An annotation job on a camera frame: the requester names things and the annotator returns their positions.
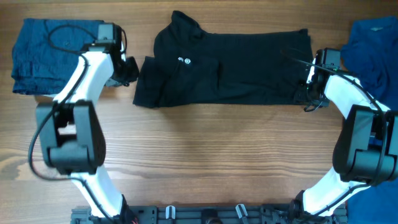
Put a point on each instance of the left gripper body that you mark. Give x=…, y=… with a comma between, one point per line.
x=124, y=76

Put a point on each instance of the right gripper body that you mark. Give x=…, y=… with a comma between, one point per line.
x=314, y=99

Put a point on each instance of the black polo shirt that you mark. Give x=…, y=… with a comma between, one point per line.
x=190, y=65

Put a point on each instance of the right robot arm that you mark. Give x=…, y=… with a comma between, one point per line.
x=365, y=154

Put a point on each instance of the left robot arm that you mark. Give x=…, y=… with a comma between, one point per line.
x=69, y=131

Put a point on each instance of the bright blue polo shirt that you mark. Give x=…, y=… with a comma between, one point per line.
x=371, y=54

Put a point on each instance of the folded dark blue garment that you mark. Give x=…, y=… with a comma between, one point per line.
x=38, y=68

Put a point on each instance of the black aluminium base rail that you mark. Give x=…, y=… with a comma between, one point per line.
x=267, y=213

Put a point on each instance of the right white rail clip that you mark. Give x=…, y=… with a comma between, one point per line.
x=241, y=211

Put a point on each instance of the white rail clip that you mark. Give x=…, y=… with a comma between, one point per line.
x=241, y=211
x=170, y=212

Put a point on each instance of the left white rail clip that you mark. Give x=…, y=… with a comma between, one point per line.
x=170, y=212

